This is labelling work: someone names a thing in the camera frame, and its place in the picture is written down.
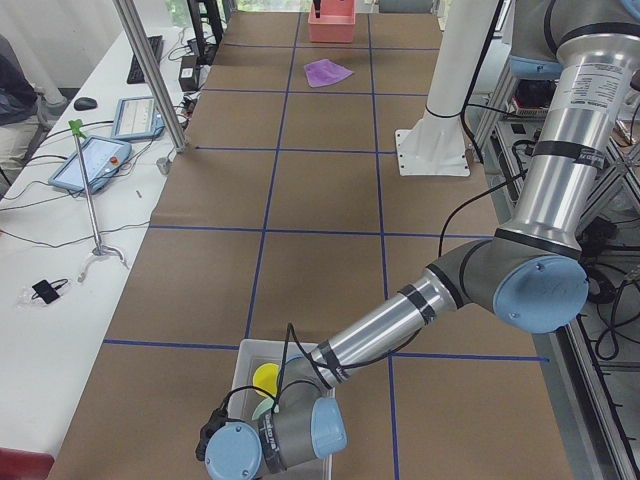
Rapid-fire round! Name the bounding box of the yellow plastic cup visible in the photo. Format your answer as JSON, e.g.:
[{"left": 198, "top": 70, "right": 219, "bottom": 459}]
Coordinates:
[{"left": 252, "top": 362, "right": 279, "bottom": 397}]

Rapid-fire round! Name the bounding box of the purple microfiber cloth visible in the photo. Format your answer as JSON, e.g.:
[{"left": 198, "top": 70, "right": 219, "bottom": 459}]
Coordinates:
[{"left": 304, "top": 59, "right": 354, "bottom": 88}]

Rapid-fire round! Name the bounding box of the green plastic bowl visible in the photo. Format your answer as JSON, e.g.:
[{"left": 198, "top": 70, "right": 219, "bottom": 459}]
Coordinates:
[{"left": 251, "top": 398, "right": 279, "bottom": 421}]

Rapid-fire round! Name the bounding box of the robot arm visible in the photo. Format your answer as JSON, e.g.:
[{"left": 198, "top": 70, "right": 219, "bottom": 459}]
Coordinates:
[{"left": 196, "top": 1, "right": 639, "bottom": 479}]

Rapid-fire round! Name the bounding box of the translucent plastic storage box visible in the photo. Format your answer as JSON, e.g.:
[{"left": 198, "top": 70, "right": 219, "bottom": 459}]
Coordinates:
[{"left": 229, "top": 338, "right": 337, "bottom": 480}]

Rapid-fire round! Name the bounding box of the black power adapter box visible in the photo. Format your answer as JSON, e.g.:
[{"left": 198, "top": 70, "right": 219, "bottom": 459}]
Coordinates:
[{"left": 178, "top": 55, "right": 201, "bottom": 92}]

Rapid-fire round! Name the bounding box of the pink plastic tray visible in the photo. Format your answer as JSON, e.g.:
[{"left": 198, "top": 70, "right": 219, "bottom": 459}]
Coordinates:
[{"left": 307, "top": 0, "right": 356, "bottom": 44}]

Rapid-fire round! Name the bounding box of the upper teach pendant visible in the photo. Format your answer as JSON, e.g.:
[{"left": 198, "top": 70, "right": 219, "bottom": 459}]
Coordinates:
[{"left": 111, "top": 96, "right": 164, "bottom": 141}]

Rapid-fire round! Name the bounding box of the teach pendant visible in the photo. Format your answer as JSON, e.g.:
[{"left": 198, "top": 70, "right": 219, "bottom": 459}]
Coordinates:
[
  {"left": 111, "top": 96, "right": 164, "bottom": 141},
  {"left": 48, "top": 136, "right": 132, "bottom": 193}
]

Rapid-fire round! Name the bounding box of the lower teach pendant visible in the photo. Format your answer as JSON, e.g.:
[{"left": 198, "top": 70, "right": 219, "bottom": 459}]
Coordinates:
[{"left": 48, "top": 136, "right": 132, "bottom": 193}]

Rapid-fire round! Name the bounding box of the black keyboard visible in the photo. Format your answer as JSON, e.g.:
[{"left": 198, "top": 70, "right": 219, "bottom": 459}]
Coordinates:
[{"left": 126, "top": 35, "right": 165, "bottom": 85}]

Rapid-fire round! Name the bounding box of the green grabber tool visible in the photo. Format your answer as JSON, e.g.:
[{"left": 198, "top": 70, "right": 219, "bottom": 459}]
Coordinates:
[{"left": 69, "top": 120, "right": 128, "bottom": 283}]

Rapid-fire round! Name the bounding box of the black computer mouse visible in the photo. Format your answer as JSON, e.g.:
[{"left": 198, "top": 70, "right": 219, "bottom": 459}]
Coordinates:
[{"left": 73, "top": 97, "right": 98, "bottom": 111}]

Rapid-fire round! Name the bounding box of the small black device on bench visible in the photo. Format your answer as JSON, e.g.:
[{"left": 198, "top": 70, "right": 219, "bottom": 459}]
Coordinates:
[{"left": 31, "top": 280, "right": 61, "bottom": 304}]

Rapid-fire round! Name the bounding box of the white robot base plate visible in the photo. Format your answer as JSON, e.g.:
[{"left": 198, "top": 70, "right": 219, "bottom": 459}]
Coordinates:
[{"left": 395, "top": 127, "right": 470, "bottom": 177}]

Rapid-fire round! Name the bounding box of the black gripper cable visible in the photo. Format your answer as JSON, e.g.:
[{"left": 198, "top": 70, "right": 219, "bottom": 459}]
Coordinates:
[{"left": 219, "top": 384, "right": 279, "bottom": 416}]

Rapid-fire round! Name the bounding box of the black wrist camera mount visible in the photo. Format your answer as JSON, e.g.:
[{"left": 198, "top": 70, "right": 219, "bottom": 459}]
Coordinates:
[{"left": 195, "top": 407, "right": 228, "bottom": 462}]

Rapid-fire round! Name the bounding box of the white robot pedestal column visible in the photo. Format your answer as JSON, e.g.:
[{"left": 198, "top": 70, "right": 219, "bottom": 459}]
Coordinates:
[{"left": 424, "top": 0, "right": 503, "bottom": 133}]

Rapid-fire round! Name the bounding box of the aluminium frame post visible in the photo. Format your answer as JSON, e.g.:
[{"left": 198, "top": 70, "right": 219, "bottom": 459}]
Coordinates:
[{"left": 113, "top": 0, "right": 187, "bottom": 153}]

